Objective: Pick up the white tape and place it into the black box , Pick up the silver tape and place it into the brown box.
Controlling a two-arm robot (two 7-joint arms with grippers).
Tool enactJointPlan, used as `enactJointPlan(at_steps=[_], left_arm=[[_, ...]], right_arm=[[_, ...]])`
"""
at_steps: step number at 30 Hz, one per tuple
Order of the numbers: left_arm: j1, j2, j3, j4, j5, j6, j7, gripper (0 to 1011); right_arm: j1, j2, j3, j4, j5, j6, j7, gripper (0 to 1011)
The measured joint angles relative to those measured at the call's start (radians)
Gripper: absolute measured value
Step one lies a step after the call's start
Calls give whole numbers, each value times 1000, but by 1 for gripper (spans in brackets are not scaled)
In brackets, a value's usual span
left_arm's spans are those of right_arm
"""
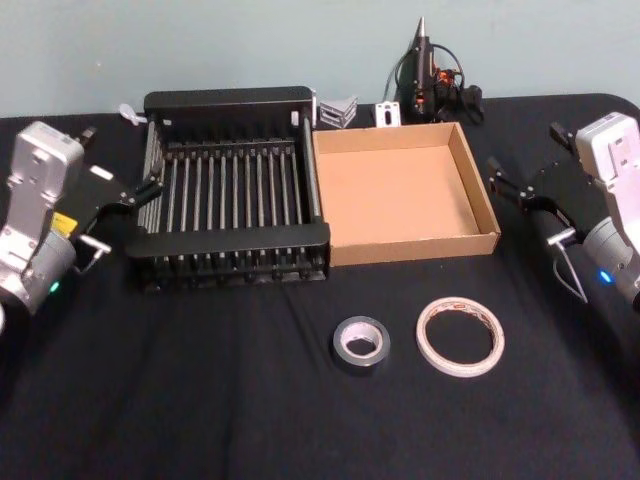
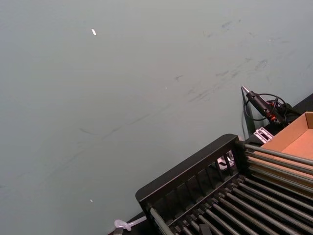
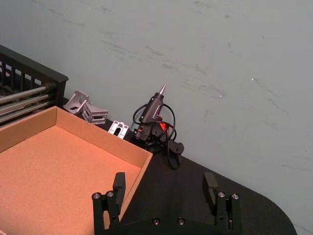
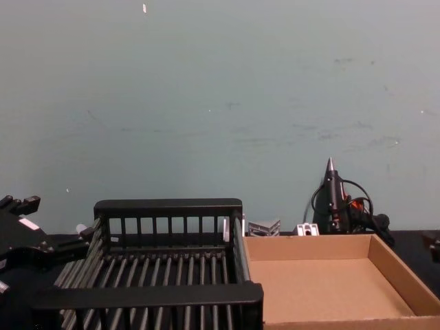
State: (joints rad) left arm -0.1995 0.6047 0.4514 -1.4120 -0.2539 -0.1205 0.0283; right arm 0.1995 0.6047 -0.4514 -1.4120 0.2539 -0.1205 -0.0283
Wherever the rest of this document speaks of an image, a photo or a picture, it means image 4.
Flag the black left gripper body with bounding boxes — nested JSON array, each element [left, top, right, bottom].
[[0, 208, 53, 276]]

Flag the black rack with steel bars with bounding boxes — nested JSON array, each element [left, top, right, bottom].
[[30, 197, 265, 330]]

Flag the shallow brown cardboard tray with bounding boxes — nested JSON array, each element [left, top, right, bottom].
[[243, 233, 440, 330]]

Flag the black corded tool orange parts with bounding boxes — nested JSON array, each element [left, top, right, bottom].
[[311, 157, 396, 247]]

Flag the small white slotted bracket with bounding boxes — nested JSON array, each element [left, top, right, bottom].
[[297, 222, 320, 237]]

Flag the silver metal angle bracket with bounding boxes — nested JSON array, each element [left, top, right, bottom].
[[247, 219, 282, 238]]

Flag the plain pale wall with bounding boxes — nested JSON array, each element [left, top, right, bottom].
[[0, 0, 440, 238]]

